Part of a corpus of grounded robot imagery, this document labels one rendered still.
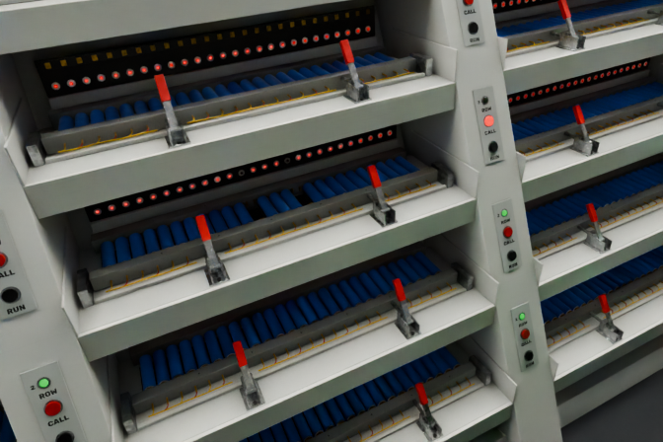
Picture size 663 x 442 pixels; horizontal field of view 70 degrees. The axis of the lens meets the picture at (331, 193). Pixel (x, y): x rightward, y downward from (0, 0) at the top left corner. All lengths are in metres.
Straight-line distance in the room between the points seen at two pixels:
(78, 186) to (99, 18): 0.20
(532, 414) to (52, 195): 0.86
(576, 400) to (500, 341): 0.29
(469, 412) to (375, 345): 0.24
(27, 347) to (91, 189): 0.20
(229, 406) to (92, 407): 0.18
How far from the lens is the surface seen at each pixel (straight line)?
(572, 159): 0.97
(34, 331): 0.68
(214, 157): 0.64
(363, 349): 0.78
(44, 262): 0.65
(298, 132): 0.66
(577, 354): 1.08
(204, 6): 0.67
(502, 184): 0.84
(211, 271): 0.68
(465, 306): 0.86
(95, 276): 0.71
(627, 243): 1.09
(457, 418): 0.94
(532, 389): 0.99
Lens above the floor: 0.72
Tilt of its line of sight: 10 degrees down
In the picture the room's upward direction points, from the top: 13 degrees counter-clockwise
